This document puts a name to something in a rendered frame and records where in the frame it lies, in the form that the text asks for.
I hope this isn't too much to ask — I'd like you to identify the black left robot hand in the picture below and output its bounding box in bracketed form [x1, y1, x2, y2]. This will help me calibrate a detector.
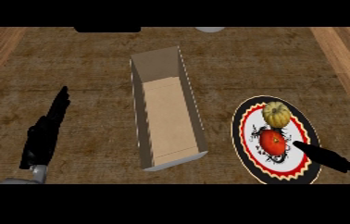
[18, 85, 73, 170]

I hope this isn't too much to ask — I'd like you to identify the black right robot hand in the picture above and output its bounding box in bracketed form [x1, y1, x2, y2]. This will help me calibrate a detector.
[291, 140, 350, 174]

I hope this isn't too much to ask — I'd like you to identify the red tomato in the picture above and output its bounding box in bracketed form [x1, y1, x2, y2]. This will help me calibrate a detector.
[259, 129, 288, 156]

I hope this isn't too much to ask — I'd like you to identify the black red white plate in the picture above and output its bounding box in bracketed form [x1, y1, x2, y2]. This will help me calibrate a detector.
[231, 94, 322, 185]

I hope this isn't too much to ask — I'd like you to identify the open cardboard box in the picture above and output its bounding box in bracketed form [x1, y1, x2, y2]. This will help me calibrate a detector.
[129, 44, 210, 172]

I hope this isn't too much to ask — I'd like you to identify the yellow squash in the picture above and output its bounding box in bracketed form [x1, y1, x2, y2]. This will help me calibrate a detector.
[262, 101, 293, 129]

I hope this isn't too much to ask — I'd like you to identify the pale grey round object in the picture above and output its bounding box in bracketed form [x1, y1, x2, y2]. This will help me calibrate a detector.
[194, 26, 228, 33]

